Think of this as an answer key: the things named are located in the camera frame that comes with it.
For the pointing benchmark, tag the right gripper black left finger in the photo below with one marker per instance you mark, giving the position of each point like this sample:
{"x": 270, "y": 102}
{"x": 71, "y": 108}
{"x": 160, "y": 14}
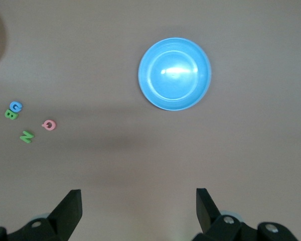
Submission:
{"x": 65, "y": 216}

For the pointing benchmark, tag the green foam letter B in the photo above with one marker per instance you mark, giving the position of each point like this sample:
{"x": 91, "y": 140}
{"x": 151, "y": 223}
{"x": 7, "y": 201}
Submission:
{"x": 11, "y": 115}

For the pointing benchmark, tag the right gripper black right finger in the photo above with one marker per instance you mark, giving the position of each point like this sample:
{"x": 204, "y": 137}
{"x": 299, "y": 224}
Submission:
{"x": 208, "y": 218}

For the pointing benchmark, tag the pink foam letter Q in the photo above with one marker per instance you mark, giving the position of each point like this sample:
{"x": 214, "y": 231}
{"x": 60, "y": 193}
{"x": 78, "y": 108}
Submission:
{"x": 52, "y": 127}

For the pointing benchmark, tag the green foam letter N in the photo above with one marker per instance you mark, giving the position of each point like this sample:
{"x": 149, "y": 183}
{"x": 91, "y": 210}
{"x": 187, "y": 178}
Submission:
{"x": 26, "y": 137}

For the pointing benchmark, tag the blue foam letter G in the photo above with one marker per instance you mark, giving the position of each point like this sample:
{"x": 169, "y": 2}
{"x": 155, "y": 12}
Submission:
{"x": 12, "y": 107}

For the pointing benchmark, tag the blue plate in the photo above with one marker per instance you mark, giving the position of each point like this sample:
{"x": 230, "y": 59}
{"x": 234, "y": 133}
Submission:
{"x": 174, "y": 75}

